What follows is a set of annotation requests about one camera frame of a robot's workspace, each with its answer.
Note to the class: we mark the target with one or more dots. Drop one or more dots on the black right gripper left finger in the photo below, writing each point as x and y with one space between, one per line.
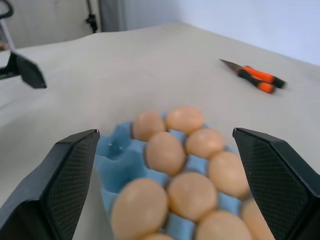
37 200

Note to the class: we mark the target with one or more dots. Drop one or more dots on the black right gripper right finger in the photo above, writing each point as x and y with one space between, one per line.
280 190

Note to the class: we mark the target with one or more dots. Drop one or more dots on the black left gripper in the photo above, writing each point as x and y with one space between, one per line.
8 70

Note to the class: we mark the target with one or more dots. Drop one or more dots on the brown egg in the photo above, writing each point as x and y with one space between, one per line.
228 175
253 220
157 237
185 120
223 226
149 125
205 147
165 153
138 210
192 196

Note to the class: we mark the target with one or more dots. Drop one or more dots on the blue egg tray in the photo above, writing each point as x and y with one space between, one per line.
117 155

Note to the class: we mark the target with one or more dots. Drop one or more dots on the black stand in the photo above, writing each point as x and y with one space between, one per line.
92 20

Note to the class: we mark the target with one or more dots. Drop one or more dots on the orange and black pliers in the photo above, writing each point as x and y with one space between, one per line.
257 77

